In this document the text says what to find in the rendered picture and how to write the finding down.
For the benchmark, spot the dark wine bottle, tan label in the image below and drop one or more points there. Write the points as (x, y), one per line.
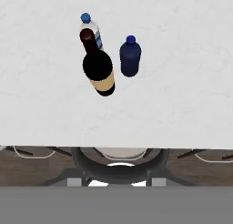
(97, 66)

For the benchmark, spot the dark blue bottle, blue cap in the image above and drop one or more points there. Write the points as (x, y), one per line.
(130, 59)

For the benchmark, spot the clear water bottle, blue cap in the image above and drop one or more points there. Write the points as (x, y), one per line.
(96, 30)

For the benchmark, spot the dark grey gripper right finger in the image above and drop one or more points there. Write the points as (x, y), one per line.
(158, 182)

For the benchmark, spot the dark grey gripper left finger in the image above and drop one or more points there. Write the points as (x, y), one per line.
(74, 182)

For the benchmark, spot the pale seat stool, dark legs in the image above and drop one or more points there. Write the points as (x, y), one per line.
(212, 157)
(33, 151)

